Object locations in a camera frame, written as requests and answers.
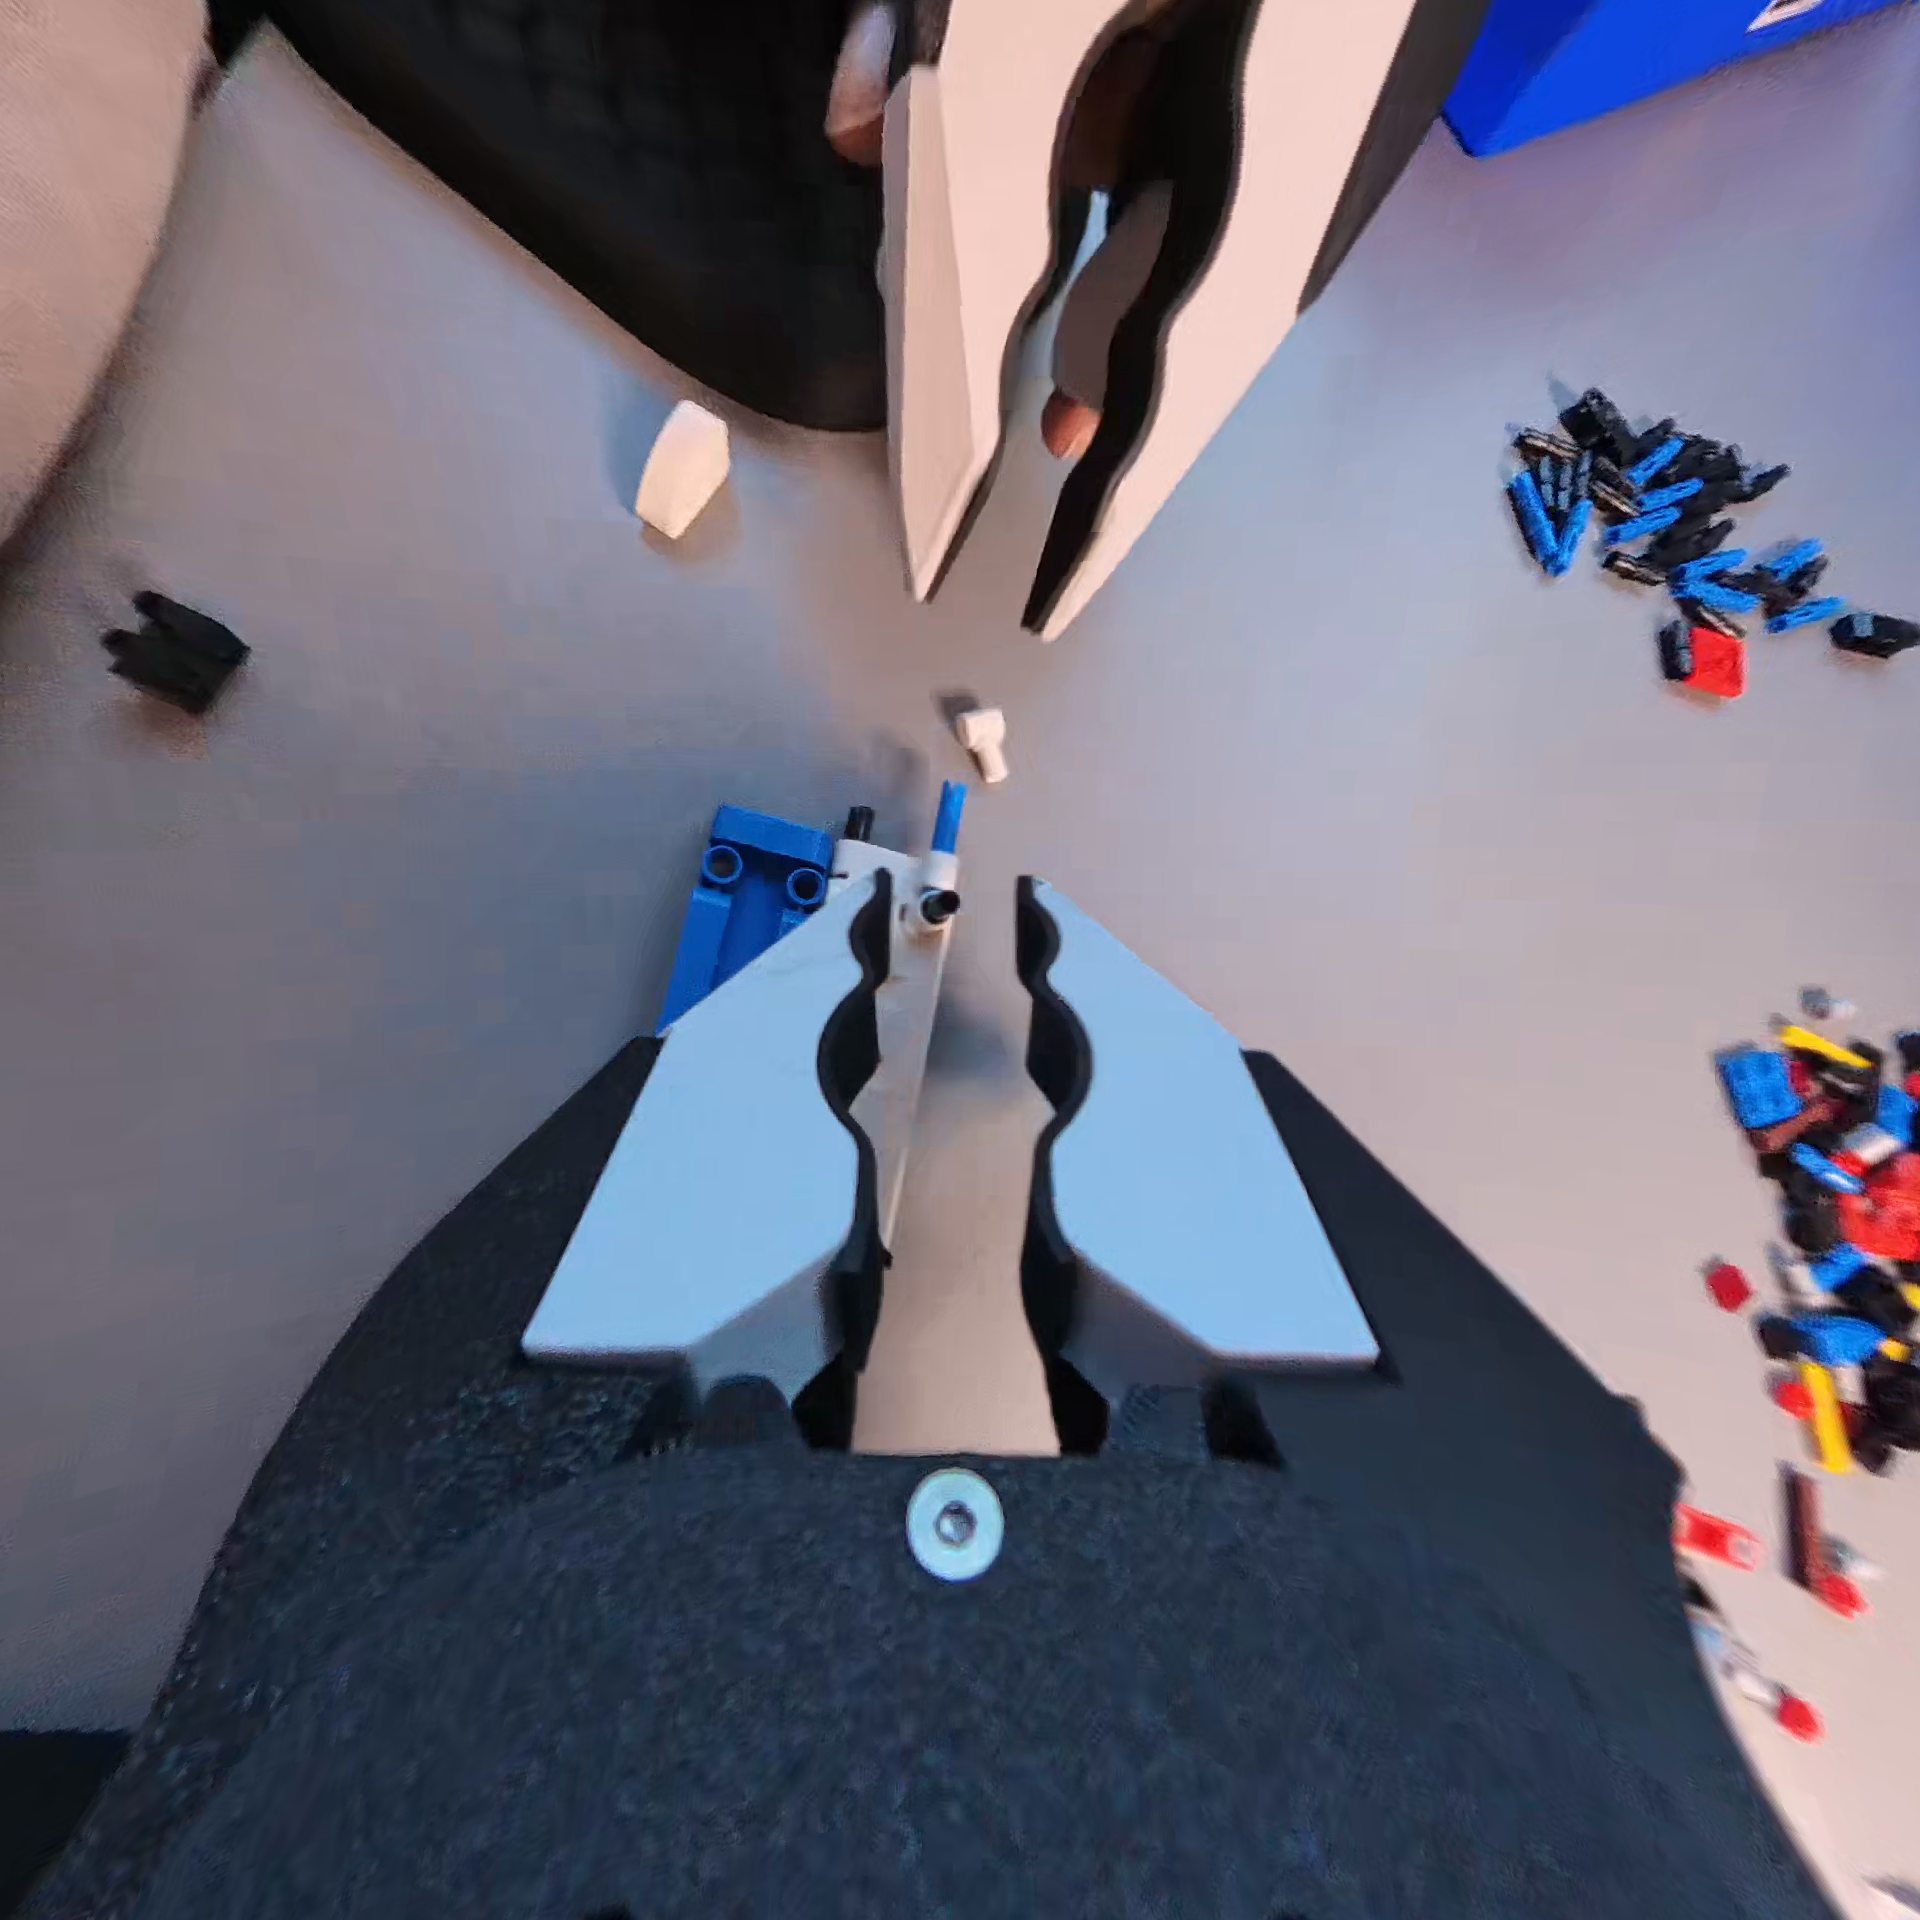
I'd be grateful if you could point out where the dark brown lego bar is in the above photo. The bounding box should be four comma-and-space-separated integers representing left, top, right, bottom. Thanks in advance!
1776, 1467, 1873, 1622

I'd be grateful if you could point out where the pile of blue black lego pins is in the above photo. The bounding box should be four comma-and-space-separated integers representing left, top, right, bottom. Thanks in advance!
1505, 384, 1920, 701

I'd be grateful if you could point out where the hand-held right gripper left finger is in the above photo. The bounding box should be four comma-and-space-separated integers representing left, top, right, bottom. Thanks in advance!
518, 872, 899, 1402

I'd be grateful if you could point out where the small grey lego pin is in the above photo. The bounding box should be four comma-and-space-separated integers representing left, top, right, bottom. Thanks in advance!
1692, 1616, 1778, 1709

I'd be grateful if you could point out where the white triangular lego beam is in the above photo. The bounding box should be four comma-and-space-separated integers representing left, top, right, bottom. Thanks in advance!
633, 397, 736, 544

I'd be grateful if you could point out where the pile of mixed lego pieces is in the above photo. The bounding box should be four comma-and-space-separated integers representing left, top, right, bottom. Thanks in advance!
1699, 984, 1920, 1482

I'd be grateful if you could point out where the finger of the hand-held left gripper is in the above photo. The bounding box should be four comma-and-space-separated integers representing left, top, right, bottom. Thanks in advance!
878, 0, 1130, 605
1020, 0, 1424, 645

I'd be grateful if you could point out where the black padded wrist rest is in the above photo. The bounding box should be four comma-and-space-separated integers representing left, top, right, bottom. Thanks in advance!
209, 0, 906, 434

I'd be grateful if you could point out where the small black lego piece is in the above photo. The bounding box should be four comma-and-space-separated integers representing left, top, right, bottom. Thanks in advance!
101, 587, 254, 720

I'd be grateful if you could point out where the blue and white lego panel assembly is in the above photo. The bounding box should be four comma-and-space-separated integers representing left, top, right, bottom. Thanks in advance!
653, 777, 972, 1256

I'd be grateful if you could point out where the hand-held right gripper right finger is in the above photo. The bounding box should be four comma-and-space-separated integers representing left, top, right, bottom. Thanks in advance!
1014, 873, 1384, 1409

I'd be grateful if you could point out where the person's left hand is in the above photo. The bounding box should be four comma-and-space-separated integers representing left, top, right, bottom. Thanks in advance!
826, 0, 1107, 461

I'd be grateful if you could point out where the blue plastic parts bin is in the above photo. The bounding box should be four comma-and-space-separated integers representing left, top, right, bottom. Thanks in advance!
1437, 0, 1920, 161

